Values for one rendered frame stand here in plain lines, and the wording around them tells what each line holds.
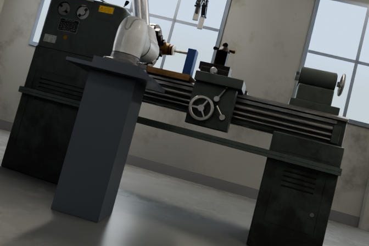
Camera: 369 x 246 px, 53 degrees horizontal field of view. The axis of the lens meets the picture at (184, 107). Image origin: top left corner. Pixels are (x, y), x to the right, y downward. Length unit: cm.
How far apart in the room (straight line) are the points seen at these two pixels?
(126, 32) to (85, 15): 74
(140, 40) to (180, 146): 262
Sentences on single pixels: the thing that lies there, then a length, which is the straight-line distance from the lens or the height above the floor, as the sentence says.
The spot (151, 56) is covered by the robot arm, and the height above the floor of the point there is 91.
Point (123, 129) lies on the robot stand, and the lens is 188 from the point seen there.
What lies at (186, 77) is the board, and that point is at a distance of 239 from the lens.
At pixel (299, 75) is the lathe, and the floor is 108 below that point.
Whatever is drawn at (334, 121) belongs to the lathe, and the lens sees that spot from 236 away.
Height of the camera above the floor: 53
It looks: 4 degrees up
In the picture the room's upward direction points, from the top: 15 degrees clockwise
